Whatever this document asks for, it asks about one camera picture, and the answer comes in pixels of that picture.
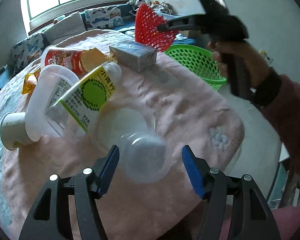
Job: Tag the red foam fruit net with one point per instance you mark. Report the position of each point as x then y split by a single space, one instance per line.
146 29

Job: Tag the grey white milk carton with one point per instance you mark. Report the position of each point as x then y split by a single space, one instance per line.
134 55

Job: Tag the plush toys pile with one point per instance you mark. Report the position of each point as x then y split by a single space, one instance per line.
161 7

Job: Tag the white paper cup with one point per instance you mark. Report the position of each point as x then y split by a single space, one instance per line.
13 132

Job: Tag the green plastic mesh basket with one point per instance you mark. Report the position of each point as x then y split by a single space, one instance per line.
199 61

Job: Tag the right hand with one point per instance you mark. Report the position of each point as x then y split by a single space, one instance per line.
256 65

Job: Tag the red instant noodle cup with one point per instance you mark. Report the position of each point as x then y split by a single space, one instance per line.
66 57

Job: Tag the butterfly cushion at left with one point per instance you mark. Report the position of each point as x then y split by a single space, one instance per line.
28 50

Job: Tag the yellow green juice carton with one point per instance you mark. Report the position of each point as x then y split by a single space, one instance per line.
77 110

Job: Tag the white cushion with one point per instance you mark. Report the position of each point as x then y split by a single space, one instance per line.
70 26

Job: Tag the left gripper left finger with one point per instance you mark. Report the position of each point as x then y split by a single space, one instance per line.
66 204

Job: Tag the wall power socket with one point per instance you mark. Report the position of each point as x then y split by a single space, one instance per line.
266 57

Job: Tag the orange snack wrapper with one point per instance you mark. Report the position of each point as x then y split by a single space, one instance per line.
30 81

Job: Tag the butterfly print cushion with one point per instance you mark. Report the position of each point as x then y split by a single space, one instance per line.
103 17

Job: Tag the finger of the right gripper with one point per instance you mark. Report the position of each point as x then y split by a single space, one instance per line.
179 24

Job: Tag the white plastic bottle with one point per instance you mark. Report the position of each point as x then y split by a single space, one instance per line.
53 82

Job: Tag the clear plastic cup lid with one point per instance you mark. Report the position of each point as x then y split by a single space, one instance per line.
117 120

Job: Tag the blue sofa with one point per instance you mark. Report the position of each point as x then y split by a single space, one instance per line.
127 14

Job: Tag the clear plastic cup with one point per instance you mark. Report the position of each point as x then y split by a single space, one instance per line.
144 157

